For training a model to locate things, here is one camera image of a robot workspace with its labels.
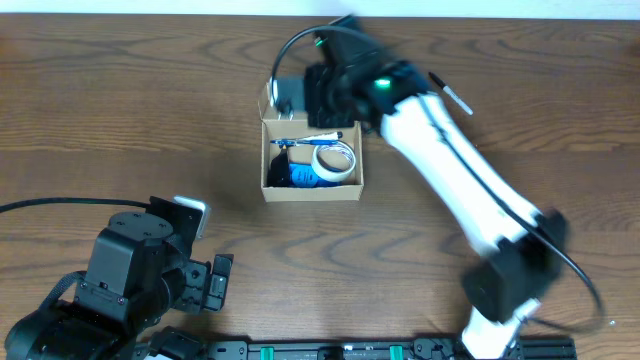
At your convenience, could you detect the white tape roll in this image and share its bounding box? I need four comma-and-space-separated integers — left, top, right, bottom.
311, 141, 357, 183

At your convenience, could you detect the white black marker pen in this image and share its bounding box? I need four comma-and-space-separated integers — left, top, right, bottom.
300, 131, 343, 141

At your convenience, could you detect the black cone-shaped tool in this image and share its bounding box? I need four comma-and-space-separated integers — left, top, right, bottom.
266, 147, 291, 187

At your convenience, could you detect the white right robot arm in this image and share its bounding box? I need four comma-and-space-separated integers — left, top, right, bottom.
303, 16, 568, 359

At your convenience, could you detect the brown cardboard box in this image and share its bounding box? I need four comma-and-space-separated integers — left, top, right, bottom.
258, 85, 364, 202

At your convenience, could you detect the blue plastic case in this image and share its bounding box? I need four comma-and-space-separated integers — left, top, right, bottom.
289, 163, 341, 188

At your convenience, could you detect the blue ballpoint pen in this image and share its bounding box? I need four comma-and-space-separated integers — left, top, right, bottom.
270, 139, 338, 147

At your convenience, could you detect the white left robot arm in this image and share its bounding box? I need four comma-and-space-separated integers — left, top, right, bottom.
4, 196, 233, 359

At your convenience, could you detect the thin black marker pen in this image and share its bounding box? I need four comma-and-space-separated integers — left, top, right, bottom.
428, 72, 474, 116

